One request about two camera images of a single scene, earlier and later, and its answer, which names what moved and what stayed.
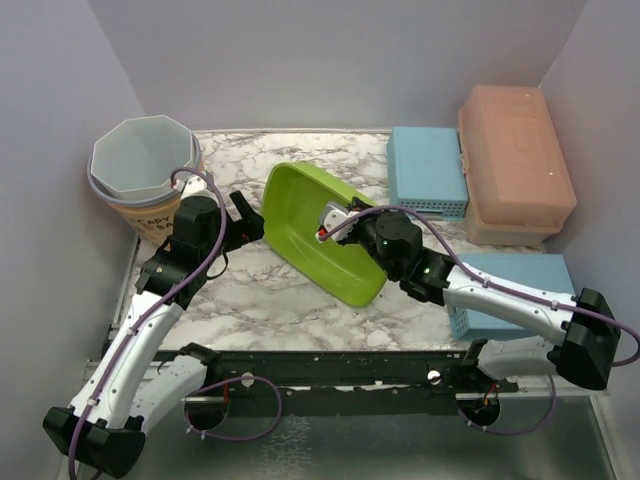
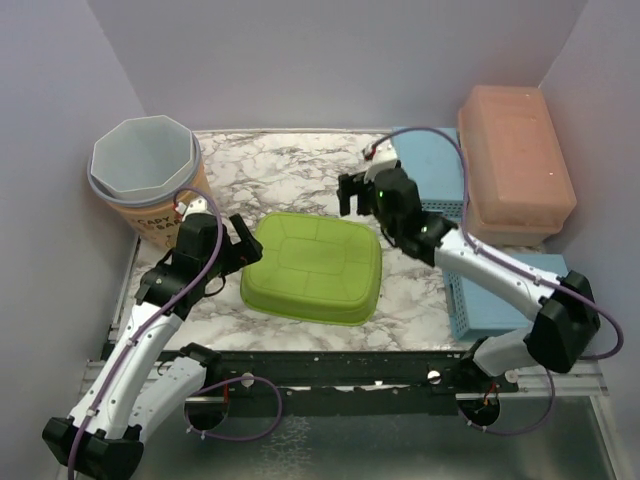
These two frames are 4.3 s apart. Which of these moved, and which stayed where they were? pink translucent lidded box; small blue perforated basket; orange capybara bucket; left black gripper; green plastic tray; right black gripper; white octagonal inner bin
Moved: right black gripper; left black gripper; green plastic tray
Stayed: orange capybara bucket; small blue perforated basket; white octagonal inner bin; pink translucent lidded box
